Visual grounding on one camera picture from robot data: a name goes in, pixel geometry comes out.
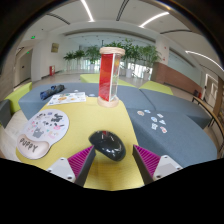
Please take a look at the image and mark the wooden-framed chair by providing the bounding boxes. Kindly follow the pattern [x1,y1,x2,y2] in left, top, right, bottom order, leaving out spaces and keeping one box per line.
[191,94,224,154]

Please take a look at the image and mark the white cartoon-print mouse pad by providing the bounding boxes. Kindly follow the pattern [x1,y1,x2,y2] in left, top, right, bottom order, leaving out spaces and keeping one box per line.
[15,108,71,161]

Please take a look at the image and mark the framed wall picture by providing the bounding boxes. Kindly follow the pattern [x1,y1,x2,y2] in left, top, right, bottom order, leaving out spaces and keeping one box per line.
[50,42,60,54]

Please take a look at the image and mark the white picture sticker sheet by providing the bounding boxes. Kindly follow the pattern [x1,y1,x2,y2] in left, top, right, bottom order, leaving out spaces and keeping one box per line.
[47,91,88,107]

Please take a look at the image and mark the dark grey upholstered stool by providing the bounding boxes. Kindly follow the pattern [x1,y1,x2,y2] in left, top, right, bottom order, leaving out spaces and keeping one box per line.
[0,99,13,129]

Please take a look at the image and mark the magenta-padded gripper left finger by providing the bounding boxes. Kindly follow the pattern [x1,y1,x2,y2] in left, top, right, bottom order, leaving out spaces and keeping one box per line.
[45,145,97,188]

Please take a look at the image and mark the black computer mouse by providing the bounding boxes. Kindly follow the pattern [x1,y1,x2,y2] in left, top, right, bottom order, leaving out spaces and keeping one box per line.
[88,129,127,163]

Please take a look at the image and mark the yellow-green upholstered bench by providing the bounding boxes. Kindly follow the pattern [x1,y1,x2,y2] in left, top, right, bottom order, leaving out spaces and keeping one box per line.
[3,81,34,114]
[138,80,175,96]
[79,73,137,89]

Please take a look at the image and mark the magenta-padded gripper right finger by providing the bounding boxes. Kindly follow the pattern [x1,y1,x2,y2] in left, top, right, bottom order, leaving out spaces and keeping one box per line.
[132,144,184,186]

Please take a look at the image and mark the group of potted plants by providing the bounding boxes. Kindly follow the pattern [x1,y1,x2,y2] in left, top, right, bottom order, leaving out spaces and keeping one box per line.
[63,39,163,81]

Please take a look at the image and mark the folded dark blue umbrella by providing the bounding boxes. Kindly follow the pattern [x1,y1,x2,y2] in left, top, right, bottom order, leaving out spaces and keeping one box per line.
[39,84,66,101]

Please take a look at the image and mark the long grey upholstered bench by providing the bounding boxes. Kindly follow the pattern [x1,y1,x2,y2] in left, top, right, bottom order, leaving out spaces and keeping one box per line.
[18,82,156,121]

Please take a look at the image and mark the ceiling strip lights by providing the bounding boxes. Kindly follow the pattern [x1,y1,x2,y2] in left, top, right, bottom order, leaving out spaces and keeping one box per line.
[79,0,224,73]

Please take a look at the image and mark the red liquid timer wooden ends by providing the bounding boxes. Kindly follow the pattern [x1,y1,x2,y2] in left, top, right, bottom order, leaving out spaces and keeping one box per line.
[96,46,126,109]

